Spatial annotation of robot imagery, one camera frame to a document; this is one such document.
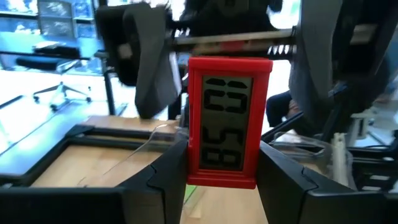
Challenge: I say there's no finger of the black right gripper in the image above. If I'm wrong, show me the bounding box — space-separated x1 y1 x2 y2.
288 0 354 132
95 2 183 120

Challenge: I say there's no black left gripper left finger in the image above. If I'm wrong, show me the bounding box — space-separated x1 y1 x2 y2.
119 139 189 224

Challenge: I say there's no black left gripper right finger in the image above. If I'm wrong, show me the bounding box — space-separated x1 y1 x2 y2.
256 141 394 224

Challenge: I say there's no red digital clock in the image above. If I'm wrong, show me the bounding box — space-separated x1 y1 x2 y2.
186 55 274 190

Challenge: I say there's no office swivel chair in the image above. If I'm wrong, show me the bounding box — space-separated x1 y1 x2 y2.
15 55 93 112

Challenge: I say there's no clear plastic bin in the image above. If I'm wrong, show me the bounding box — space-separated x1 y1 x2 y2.
269 130 354 191
76 123 200 224

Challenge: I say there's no person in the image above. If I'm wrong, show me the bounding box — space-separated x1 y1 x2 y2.
266 89 304 129

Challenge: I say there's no grey shelf unit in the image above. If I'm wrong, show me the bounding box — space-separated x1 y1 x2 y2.
36 0 95 39

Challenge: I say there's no white plastic bracket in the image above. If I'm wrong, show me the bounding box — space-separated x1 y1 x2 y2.
331 112 371 189

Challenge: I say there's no black aluminium table frame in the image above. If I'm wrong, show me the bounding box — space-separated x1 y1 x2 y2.
0 110 398 194

